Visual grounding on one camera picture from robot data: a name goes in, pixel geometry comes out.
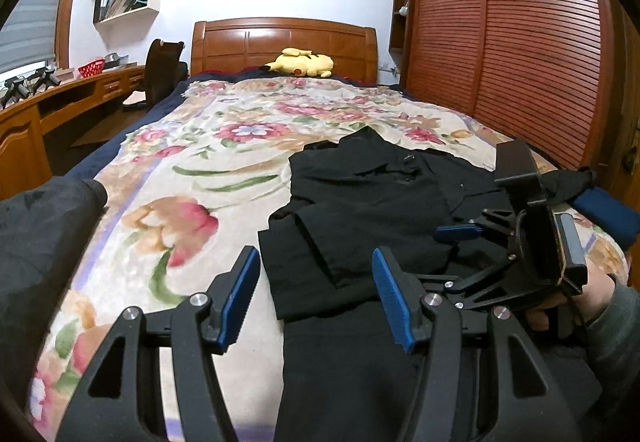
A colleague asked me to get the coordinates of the wooden desk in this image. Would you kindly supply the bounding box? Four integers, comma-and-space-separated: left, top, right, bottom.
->
0, 64, 147, 200

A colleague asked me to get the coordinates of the black folded cloth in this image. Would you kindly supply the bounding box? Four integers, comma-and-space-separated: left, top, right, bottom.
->
274, 307, 603, 442

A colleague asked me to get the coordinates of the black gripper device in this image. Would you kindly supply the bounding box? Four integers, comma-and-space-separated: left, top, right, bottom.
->
27, 66, 64, 96
0, 76, 32, 111

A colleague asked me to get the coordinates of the floral blanket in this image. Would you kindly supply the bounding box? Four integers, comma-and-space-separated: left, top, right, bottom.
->
27, 75, 628, 442

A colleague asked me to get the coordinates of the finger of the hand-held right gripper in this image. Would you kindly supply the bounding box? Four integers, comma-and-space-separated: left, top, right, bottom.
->
434, 209, 519, 254
415, 255, 527, 319

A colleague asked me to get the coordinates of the wooden bed headboard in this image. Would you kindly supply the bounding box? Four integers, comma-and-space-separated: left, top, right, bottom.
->
190, 17, 378, 86

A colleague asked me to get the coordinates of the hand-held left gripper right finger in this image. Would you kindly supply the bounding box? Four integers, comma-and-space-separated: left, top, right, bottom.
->
371, 246, 583, 442

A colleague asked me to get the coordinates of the person's right hand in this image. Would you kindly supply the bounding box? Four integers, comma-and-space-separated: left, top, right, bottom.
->
524, 258, 616, 331

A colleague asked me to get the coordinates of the dark brown chair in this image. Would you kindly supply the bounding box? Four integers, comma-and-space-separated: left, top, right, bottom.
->
122, 38, 190, 112

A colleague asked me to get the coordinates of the grey window blind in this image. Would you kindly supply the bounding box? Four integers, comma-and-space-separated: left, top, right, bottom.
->
0, 0, 72, 80

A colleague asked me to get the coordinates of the yellow plush toy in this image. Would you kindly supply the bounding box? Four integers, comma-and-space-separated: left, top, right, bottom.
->
263, 47, 335, 79

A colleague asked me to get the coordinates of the wooden slatted wardrobe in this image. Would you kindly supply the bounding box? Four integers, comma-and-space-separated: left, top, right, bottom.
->
399, 0, 616, 170

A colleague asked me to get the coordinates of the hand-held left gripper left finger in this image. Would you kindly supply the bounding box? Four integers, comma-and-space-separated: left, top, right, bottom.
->
55, 246, 262, 442

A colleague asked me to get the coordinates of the black shirt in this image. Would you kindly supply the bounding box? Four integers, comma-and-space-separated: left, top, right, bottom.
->
257, 125, 598, 324

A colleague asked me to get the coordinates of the blue pillow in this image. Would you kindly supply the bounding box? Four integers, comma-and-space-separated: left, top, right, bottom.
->
571, 186, 640, 254

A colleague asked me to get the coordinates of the wooden door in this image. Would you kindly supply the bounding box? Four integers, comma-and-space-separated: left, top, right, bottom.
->
607, 0, 640, 208

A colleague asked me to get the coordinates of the person's right forearm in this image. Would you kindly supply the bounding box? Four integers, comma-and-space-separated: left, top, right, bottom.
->
575, 272, 640, 442

